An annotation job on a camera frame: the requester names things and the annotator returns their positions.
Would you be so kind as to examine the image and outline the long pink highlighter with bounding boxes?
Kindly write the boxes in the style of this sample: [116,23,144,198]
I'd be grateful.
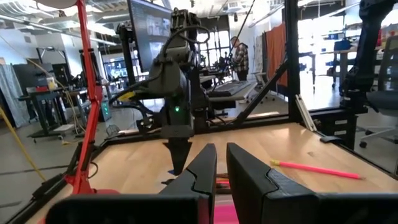
[269,159,362,180]

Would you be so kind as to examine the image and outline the grey office chair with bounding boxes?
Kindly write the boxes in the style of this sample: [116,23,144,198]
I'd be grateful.
[359,35,398,149]

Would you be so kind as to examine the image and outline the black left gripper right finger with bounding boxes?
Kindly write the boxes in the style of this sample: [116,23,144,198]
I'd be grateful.
[226,142,320,224]

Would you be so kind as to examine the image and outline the red desk lamp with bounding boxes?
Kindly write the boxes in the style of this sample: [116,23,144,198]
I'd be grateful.
[34,0,121,197]

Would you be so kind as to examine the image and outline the pink pencil box lid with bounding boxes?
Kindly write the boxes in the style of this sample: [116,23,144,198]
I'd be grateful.
[213,203,239,224]

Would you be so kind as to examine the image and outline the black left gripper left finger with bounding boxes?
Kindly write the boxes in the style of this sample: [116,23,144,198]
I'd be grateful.
[160,142,218,224]

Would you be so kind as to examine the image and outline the black table frame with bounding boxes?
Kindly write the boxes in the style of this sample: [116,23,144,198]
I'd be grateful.
[6,0,398,224]

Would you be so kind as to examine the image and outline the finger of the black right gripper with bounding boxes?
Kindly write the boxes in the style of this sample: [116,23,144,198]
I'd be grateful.
[163,138,193,175]

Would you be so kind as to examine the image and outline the large computer monitor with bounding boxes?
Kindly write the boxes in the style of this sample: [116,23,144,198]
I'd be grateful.
[127,0,174,73]

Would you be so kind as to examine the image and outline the black standing desk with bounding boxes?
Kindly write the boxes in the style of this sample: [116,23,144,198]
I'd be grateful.
[18,86,90,144]

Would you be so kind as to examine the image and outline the black drawer unit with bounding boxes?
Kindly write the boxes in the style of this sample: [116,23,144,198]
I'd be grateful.
[310,107,358,151]

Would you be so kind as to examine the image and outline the black articulated stand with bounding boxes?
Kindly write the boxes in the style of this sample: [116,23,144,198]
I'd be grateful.
[339,0,398,108]

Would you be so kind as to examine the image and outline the pale grey curtain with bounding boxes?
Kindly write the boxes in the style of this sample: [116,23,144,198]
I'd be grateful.
[0,63,30,128]

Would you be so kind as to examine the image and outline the aluminium extrusion bar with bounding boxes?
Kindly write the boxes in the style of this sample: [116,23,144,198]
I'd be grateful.
[294,94,317,132]

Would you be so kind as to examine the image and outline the person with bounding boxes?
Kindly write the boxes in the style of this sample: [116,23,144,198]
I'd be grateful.
[230,36,249,82]

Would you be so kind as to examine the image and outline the grey desk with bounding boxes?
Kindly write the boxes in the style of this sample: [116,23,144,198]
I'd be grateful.
[198,73,259,105]

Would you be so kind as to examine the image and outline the orange fabric panel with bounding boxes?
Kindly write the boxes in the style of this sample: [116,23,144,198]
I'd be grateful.
[266,23,289,88]

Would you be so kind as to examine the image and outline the yellow cable tag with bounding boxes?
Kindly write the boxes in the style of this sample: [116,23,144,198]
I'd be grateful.
[118,91,136,102]

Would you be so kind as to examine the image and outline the yellow hanging cable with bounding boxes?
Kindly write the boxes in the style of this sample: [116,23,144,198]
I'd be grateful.
[0,105,47,182]

